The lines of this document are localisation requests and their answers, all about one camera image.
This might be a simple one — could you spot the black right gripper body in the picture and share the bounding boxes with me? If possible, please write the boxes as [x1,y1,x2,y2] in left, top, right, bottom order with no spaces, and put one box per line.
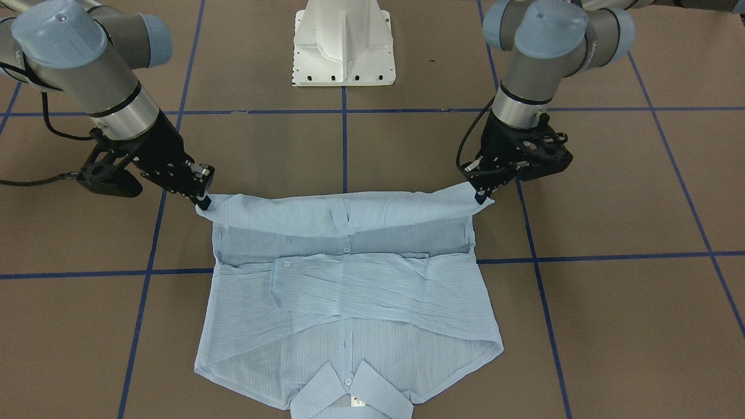
[77,112,215,200]

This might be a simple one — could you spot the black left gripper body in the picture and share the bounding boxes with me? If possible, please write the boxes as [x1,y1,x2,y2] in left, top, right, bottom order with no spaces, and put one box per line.
[460,111,574,196]

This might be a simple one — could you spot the light blue striped shirt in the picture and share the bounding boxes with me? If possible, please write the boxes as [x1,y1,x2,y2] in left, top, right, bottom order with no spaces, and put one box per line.
[194,183,503,418]

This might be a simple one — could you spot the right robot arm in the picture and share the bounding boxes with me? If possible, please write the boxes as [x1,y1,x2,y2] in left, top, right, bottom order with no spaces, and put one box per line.
[2,1,215,210]

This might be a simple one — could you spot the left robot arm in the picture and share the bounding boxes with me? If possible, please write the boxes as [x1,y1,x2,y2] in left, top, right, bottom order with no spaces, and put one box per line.
[455,1,636,204]

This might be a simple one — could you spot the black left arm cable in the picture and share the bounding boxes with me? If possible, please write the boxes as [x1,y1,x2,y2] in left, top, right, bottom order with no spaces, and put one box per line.
[455,99,495,169]

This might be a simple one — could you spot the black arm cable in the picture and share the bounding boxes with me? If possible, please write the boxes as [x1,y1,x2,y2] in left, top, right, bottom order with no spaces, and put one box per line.
[0,58,97,188]
[455,99,495,169]

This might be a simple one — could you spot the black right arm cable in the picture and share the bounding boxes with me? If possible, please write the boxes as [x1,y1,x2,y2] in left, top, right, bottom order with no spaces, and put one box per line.
[0,58,97,188]

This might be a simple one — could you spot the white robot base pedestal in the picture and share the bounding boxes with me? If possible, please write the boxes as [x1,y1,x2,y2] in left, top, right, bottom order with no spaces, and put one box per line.
[291,1,396,87]

